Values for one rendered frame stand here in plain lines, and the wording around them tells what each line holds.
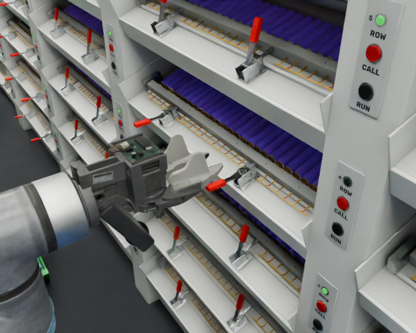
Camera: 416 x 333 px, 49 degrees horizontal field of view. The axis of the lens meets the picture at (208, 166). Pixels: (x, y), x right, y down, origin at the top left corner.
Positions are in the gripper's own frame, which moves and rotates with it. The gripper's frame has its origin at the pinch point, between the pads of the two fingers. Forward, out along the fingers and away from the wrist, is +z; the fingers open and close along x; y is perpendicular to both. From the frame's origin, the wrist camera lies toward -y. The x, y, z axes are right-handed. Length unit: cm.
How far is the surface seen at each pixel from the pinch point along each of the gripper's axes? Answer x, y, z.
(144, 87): 44.5, -6.6, 11.4
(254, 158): 3.8, -5.2, 12.3
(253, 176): 2.4, -7.7, 11.1
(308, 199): -9.7, -5.4, 12.1
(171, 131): 26.7, -9.1, 8.4
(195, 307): 25, -66, 11
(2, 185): 141, -82, -17
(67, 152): 116, -60, 8
